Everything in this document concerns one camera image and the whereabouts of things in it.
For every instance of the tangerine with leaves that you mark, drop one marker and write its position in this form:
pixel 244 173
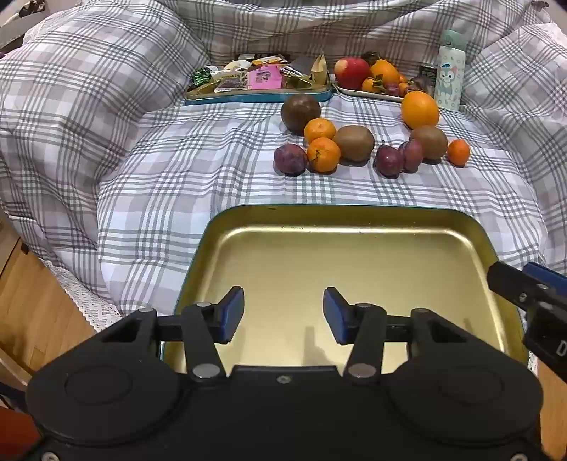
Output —
pixel 371 84

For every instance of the silver foil packet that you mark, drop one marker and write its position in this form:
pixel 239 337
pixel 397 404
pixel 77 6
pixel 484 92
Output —
pixel 301 64

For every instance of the brown kiwi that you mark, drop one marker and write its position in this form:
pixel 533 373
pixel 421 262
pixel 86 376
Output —
pixel 429 141
pixel 354 142

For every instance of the pale green plate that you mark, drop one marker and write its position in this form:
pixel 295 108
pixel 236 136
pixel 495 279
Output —
pixel 354 93

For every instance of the dark green citrus leaves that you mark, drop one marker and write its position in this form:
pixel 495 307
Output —
pixel 370 57

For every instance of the pink snack packet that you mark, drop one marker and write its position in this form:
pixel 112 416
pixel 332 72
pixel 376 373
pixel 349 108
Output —
pixel 264 77

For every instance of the red apple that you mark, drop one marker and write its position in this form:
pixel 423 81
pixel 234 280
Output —
pixel 352 72

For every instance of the dark drink can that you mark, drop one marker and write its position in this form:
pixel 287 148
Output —
pixel 427 73

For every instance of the green foil candy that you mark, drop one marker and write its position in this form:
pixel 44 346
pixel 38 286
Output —
pixel 201 75

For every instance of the dark brown round fruit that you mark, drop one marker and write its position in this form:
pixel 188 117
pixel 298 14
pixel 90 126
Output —
pixel 301 114

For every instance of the clear packet with yellow label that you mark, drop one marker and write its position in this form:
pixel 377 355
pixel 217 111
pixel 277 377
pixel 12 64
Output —
pixel 223 82

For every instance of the small tangerine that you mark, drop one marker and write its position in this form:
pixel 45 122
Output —
pixel 402 87
pixel 458 152

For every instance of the white lace bed skirt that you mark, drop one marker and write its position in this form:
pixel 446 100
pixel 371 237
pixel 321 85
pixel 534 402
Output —
pixel 88 297

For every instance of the white cracker packet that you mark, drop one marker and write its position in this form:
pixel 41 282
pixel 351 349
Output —
pixel 234 65

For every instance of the gold baking tray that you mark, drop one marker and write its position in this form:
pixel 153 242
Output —
pixel 354 266

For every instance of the large orange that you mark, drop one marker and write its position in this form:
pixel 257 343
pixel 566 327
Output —
pixel 420 108

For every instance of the knobbed orange citrus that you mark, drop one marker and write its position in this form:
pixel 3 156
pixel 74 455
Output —
pixel 384 71

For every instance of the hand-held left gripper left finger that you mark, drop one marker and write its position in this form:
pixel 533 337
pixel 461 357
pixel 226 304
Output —
pixel 234 314

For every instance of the gold paper packet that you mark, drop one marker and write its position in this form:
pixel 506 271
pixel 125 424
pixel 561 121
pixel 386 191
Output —
pixel 320 71

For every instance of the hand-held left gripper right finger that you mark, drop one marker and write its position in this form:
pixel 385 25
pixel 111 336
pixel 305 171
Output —
pixel 334 314

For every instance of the blue and gold snack tin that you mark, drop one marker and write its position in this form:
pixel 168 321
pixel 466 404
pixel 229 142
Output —
pixel 265 95

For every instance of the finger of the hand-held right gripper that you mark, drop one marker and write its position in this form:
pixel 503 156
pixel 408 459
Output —
pixel 514 283
pixel 547 274

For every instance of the cartoon cat water bottle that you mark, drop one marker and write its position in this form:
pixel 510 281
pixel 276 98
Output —
pixel 449 66

